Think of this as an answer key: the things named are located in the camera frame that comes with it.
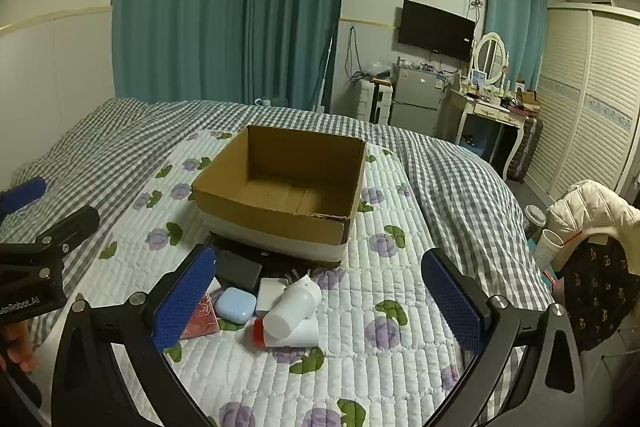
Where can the blue basket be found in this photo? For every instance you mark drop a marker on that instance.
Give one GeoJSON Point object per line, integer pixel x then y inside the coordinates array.
{"type": "Point", "coordinates": [475, 147]}

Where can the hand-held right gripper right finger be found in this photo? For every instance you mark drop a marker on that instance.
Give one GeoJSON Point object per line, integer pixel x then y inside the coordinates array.
{"type": "Point", "coordinates": [452, 302]}

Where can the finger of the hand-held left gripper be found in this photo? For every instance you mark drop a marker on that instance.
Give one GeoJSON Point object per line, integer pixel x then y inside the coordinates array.
{"type": "Point", "coordinates": [70, 227]}
{"type": "Point", "coordinates": [22, 196]}

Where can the silver small fridge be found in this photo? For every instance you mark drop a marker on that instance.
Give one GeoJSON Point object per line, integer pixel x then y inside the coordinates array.
{"type": "Point", "coordinates": [417, 102]}

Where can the teal curtain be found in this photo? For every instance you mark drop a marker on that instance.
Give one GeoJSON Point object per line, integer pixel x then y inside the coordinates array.
{"type": "Point", "coordinates": [180, 7]}
{"type": "Point", "coordinates": [515, 17]}
{"type": "Point", "coordinates": [300, 17]}

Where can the white charger block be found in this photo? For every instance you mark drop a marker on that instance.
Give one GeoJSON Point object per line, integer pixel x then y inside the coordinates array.
{"type": "Point", "coordinates": [270, 297]}

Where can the glass jar with lid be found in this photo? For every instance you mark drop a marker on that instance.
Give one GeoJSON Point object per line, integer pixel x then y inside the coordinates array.
{"type": "Point", "coordinates": [536, 219]}

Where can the person's left hand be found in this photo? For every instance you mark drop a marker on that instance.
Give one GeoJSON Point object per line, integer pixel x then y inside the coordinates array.
{"type": "Point", "coordinates": [22, 349]}

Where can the cream puffer jacket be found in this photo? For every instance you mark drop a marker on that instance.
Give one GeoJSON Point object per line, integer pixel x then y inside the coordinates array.
{"type": "Point", "coordinates": [595, 207]}

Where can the black wall television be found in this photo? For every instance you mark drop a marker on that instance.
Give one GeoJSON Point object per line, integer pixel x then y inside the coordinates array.
{"type": "Point", "coordinates": [435, 29]}

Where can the plain white bottle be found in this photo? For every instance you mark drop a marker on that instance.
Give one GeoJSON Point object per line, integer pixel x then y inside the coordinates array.
{"type": "Point", "coordinates": [292, 307]}

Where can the black remote control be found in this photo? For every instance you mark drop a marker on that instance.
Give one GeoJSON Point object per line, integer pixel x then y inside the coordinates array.
{"type": "Point", "coordinates": [280, 259]}

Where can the dark grey box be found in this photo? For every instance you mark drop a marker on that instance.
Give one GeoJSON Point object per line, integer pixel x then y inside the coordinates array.
{"type": "Point", "coordinates": [240, 269]}

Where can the white ribbed suitcase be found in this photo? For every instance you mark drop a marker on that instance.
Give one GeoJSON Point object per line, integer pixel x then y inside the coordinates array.
{"type": "Point", "coordinates": [372, 99]}

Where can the silver suitcase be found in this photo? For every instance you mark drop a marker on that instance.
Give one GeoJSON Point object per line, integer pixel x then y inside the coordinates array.
{"type": "Point", "coordinates": [525, 147]}

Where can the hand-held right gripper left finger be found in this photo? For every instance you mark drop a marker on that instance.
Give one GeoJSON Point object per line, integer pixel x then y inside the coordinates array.
{"type": "Point", "coordinates": [182, 299]}

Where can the oval vanity mirror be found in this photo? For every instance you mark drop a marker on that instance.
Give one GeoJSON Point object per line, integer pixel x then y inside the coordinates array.
{"type": "Point", "coordinates": [491, 56]}

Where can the white louvred wardrobe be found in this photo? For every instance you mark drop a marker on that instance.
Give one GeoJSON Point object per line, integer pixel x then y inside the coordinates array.
{"type": "Point", "coordinates": [590, 97]}

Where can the small brown cardboard box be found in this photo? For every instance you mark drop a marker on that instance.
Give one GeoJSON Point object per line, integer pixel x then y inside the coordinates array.
{"type": "Point", "coordinates": [528, 99]}

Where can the light blue earbud case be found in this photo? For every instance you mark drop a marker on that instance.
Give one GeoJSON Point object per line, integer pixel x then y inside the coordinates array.
{"type": "Point", "coordinates": [234, 305]}

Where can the black printed garment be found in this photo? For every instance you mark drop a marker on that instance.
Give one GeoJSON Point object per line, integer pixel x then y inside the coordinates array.
{"type": "Point", "coordinates": [605, 292]}

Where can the floral quilted mat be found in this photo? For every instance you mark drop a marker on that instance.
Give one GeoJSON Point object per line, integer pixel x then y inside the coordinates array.
{"type": "Point", "coordinates": [400, 357]}

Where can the white bottle with red cap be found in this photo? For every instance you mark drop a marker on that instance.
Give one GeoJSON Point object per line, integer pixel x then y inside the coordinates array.
{"type": "Point", "coordinates": [295, 338]}

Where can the red patterned card pack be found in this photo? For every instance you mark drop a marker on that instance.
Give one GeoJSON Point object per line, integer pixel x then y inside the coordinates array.
{"type": "Point", "coordinates": [202, 319]}

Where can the blue picture frame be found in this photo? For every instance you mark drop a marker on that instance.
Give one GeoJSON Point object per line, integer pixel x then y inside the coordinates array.
{"type": "Point", "coordinates": [478, 78]}

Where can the white mop pole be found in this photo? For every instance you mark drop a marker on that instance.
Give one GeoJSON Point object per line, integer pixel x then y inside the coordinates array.
{"type": "Point", "coordinates": [325, 67]}

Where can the white paper cup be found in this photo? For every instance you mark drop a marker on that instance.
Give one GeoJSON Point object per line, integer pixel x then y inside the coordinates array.
{"type": "Point", "coordinates": [547, 252]}

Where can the white dressing table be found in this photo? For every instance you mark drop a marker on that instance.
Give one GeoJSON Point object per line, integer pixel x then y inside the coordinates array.
{"type": "Point", "coordinates": [480, 109]}

